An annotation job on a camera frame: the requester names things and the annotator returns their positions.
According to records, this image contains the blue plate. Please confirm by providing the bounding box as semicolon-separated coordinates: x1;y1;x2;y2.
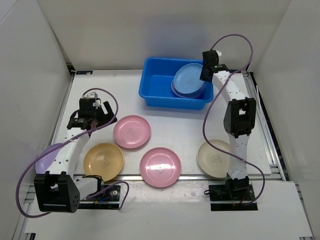
171;63;205;98

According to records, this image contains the purple plate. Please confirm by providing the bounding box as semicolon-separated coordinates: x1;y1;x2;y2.
35;143;61;174
171;77;205;99

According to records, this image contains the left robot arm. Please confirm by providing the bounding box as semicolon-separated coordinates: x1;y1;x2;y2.
33;97;117;213

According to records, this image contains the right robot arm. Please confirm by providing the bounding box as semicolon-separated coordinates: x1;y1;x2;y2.
200;50;257;200

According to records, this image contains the blue plastic bin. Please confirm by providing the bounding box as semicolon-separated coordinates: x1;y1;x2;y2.
138;57;214;110

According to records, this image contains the pink plate back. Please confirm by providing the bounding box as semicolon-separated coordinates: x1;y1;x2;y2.
113;115;151;149

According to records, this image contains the pink plate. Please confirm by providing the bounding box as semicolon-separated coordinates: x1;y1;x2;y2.
139;147;182;189
113;115;151;149

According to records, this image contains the yellow plate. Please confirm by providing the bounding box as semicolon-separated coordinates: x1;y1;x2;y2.
83;143;124;182

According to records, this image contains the pink plate front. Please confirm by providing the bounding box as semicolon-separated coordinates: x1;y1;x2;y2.
139;147;182;189

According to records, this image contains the cream plate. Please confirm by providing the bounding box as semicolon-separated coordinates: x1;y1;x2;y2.
197;142;230;179

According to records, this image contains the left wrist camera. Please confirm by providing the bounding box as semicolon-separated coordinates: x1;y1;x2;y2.
82;91;98;99

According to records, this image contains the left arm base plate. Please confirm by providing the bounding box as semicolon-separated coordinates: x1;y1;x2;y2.
78;184;121;210

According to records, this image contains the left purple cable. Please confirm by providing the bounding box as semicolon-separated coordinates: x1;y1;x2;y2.
16;87;130;219

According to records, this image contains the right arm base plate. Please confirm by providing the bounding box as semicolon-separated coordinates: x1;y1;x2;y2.
203;184;258;212

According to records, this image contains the left aluminium rail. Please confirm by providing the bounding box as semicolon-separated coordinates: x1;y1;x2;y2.
12;73;75;240

